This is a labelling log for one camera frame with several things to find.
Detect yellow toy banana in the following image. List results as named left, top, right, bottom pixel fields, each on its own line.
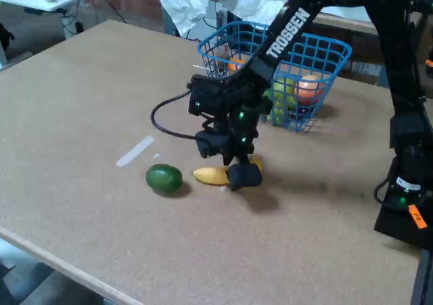
left=191, top=154, right=265, bottom=187

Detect green toy grapes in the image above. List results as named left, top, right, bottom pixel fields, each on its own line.
left=262, top=78, right=298, bottom=123

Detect round green toy fruit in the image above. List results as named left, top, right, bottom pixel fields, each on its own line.
left=145, top=163, right=184, bottom=195

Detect orange toy fruit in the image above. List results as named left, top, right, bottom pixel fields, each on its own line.
left=227, top=57, right=250, bottom=75

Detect orange-red toy pomegranate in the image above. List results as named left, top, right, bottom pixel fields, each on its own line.
left=294, top=74, right=325, bottom=105

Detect long white tape strip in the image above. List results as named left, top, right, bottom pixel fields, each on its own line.
left=116, top=135, right=156, bottom=168

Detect person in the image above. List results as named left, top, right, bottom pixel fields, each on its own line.
left=150, top=0, right=302, bottom=39

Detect small black camera box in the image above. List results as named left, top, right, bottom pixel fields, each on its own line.
left=195, top=131, right=228, bottom=160

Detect blue wire basket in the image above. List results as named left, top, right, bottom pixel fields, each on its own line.
left=197, top=20, right=352, bottom=133

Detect looped black camera cable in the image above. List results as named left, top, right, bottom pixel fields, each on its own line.
left=150, top=90, right=204, bottom=141

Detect black cable at arm base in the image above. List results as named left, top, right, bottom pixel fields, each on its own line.
left=373, top=177, right=399, bottom=207

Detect wooden workbench with metal frame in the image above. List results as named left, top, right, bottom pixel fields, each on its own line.
left=311, top=10, right=433, bottom=91

